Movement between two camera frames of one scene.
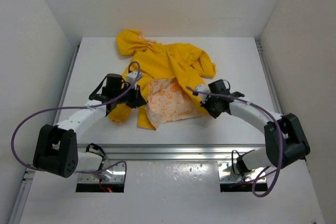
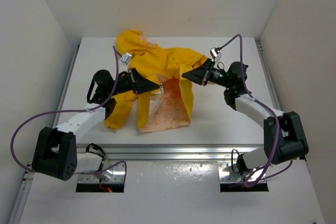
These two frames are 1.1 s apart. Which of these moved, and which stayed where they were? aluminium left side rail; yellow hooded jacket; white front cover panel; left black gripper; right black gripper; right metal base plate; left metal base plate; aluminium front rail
Moved: right black gripper; yellow hooded jacket; left black gripper
Stayed: right metal base plate; aluminium left side rail; white front cover panel; aluminium front rail; left metal base plate
